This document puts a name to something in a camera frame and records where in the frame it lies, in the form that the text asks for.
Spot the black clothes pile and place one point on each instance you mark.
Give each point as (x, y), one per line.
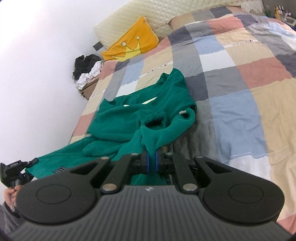
(84, 64)

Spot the cream quilted headboard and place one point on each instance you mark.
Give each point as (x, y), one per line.
(158, 14)

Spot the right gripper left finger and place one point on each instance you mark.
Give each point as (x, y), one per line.
(123, 170)

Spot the checkered patchwork quilt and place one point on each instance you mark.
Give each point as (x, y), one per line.
(240, 70)

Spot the cardboard box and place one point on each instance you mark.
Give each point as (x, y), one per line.
(87, 90)

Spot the black wall socket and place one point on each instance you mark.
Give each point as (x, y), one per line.
(97, 46)

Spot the orange crown pillow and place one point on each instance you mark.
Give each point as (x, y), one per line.
(139, 39)

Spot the green zip hoodie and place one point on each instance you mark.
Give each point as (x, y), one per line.
(147, 119)

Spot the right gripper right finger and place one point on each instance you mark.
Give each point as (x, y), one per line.
(178, 169)

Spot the white clothes pile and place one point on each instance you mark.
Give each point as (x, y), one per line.
(86, 78)

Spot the bottles on nightstand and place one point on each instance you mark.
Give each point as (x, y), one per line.
(279, 13)

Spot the person's left hand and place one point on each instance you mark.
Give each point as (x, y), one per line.
(10, 196)

